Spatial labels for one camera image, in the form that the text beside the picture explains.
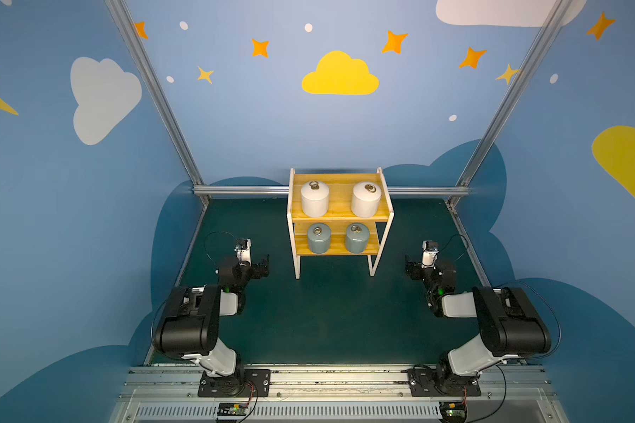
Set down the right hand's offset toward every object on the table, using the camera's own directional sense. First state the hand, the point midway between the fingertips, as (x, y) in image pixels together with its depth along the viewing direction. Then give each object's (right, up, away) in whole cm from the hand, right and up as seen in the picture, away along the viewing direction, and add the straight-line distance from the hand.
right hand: (423, 253), depth 95 cm
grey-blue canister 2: (-26, +7, -15) cm, 31 cm away
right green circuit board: (0, -42, -23) cm, 48 cm away
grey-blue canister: (-38, +6, -15) cm, 42 cm away
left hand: (-62, +1, -1) cm, 62 cm away
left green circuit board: (-62, -41, -24) cm, 78 cm away
